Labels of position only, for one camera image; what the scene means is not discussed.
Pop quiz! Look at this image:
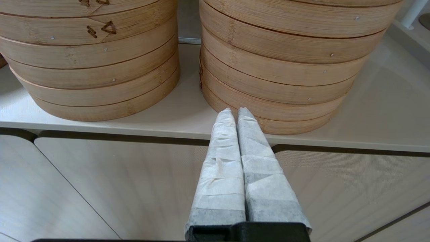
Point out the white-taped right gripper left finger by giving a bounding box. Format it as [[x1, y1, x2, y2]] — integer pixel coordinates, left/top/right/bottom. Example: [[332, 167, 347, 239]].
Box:
[[185, 108, 247, 236]]

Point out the thin white pole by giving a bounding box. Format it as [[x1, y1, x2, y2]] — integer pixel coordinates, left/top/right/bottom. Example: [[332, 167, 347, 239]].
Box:
[[401, 0, 430, 29]]

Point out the beige cabinet door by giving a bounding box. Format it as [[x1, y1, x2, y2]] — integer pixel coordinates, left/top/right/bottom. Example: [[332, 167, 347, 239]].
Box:
[[34, 136, 279, 242], [356, 203, 430, 242], [0, 129, 121, 242], [273, 150, 430, 241]]

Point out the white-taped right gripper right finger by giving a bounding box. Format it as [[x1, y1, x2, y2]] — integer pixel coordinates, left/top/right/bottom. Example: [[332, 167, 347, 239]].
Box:
[[237, 107, 313, 234]]

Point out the bamboo steamer basket tier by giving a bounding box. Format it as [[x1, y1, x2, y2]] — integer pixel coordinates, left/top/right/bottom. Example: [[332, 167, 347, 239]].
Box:
[[201, 24, 387, 65], [208, 97, 338, 135], [296, 0, 403, 8], [3, 36, 179, 89], [201, 84, 348, 121], [200, 66, 357, 105], [18, 67, 181, 122], [9, 54, 180, 107], [201, 45, 368, 87], [199, 0, 404, 38], [0, 18, 178, 70], [0, 0, 178, 46]]

